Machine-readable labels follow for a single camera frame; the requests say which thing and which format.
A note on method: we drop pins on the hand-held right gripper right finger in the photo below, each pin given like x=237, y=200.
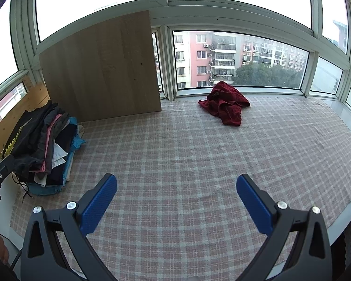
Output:
x=254, y=205

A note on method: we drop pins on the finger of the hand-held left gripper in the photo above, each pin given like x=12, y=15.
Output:
x=3, y=168

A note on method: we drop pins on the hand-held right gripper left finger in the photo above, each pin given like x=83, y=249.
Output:
x=101, y=202

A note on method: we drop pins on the dark red knit sweater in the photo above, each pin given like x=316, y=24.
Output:
x=225, y=102

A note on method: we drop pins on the pile of folded clothes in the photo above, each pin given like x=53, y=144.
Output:
x=44, y=140

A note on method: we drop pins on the pink plaid blanket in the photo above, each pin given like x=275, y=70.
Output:
x=178, y=152

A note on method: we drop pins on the green trees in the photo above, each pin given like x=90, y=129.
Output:
x=266, y=74

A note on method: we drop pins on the large light wooden board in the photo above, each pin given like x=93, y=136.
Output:
x=102, y=70

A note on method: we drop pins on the pink apartment building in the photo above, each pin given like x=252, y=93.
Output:
x=199, y=61

